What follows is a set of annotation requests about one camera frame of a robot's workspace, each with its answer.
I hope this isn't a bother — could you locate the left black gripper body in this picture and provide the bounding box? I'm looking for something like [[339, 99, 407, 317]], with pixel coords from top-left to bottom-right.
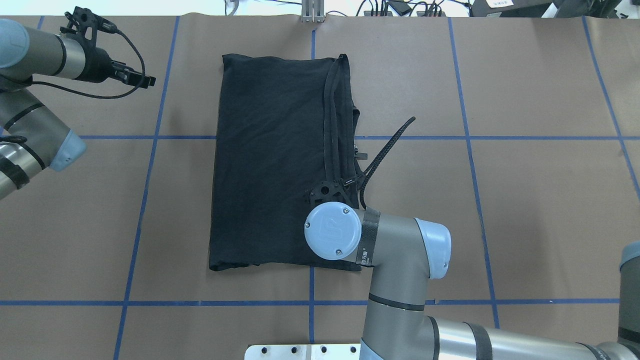
[[85, 47, 112, 84]]

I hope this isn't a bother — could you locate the black graphic t-shirt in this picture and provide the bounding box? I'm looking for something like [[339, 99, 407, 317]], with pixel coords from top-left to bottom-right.
[[208, 54, 361, 272]]

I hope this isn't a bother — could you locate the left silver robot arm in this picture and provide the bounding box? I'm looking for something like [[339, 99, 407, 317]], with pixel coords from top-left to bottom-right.
[[0, 7, 156, 198]]

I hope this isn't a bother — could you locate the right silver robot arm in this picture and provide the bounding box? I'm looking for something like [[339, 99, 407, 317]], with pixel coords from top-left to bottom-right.
[[304, 202, 639, 360]]

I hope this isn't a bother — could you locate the far orange black usb hub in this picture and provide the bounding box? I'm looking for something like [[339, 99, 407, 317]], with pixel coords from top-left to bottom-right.
[[355, 0, 389, 18]]

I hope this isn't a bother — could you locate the orange black usb hub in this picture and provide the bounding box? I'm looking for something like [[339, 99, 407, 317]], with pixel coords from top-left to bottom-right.
[[407, 0, 446, 18], [355, 0, 389, 18]]

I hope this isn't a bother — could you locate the near orange black usb hub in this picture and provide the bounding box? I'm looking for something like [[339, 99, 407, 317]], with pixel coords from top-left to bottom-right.
[[407, 0, 446, 18]]

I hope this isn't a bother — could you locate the black desktop box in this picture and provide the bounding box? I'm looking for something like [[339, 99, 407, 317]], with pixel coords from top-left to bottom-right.
[[469, 0, 557, 18]]

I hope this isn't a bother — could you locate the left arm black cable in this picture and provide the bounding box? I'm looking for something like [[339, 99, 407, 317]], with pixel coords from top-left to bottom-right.
[[25, 29, 147, 100]]

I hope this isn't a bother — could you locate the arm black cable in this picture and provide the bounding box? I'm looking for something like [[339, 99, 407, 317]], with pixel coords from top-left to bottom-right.
[[356, 116, 417, 210], [25, 29, 147, 100]]

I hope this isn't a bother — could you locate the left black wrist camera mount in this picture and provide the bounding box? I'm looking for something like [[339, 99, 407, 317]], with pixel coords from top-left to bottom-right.
[[59, 6, 121, 49]]

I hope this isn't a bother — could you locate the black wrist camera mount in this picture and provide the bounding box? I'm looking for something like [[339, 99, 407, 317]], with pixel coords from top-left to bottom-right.
[[305, 178, 361, 209], [59, 6, 121, 49]]

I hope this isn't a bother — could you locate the aluminium frame post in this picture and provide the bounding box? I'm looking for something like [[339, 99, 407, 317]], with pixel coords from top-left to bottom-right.
[[300, 0, 326, 23]]

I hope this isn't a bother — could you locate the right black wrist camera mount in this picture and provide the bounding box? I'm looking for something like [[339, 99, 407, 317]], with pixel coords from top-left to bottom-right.
[[305, 178, 361, 209]]

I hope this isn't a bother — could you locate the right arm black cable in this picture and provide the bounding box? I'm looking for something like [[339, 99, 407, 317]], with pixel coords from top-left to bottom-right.
[[356, 116, 417, 210]]

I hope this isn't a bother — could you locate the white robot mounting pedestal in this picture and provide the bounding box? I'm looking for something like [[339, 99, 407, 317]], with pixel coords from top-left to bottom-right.
[[244, 343, 361, 360]]

